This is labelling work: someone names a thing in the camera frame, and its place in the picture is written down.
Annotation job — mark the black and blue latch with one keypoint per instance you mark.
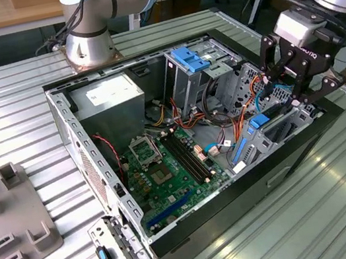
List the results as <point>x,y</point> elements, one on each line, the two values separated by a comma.
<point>103,257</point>

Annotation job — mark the grey optical drive cage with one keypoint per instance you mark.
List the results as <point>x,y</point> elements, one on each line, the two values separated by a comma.
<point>185,87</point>

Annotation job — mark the grey parts rack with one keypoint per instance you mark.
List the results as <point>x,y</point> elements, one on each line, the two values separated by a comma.
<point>15,204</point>

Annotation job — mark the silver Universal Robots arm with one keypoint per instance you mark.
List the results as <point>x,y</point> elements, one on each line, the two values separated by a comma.
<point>88,47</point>

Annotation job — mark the black case fan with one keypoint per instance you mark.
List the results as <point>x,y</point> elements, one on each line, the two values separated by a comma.
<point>111,160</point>

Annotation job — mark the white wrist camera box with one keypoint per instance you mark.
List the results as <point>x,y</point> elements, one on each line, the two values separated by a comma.
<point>299,26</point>

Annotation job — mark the blue expansion slot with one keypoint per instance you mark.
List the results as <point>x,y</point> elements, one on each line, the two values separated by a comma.
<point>169,210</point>

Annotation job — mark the grey power supply unit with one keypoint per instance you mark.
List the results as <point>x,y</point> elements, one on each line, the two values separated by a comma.
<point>114,119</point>

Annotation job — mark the silver hinged slot bracket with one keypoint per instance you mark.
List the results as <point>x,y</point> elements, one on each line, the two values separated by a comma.
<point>102,231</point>

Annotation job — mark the grey metal disk bay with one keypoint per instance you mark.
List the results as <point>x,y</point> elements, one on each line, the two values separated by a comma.
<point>259,146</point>

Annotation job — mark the silver coin battery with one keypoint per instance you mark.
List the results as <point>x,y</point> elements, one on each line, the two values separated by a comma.
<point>171,219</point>

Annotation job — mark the CPU socket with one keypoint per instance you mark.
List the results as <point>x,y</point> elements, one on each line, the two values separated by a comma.
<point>143,153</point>

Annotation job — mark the square brown chipset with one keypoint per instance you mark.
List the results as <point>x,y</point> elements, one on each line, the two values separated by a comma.
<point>161,176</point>

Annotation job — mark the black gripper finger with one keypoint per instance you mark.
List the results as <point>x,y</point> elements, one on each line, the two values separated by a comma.
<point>269,55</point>
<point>323,86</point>

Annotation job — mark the hard disk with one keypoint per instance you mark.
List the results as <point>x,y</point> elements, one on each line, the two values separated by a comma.
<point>260,120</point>

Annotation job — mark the brown square base plate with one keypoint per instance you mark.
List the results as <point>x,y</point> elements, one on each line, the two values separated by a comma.
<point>119,55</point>

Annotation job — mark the black open PC case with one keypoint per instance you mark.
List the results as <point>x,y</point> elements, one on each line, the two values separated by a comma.
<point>239,198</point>

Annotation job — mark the green motherboard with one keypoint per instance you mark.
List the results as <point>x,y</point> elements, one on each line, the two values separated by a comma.
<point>177,189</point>

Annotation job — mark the blue plastic cage latch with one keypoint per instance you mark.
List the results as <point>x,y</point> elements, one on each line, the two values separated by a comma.
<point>187,58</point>

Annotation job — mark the black RAM slot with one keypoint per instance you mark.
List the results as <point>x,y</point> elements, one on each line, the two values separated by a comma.
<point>181,158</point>
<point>185,157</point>
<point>192,156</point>
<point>189,157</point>

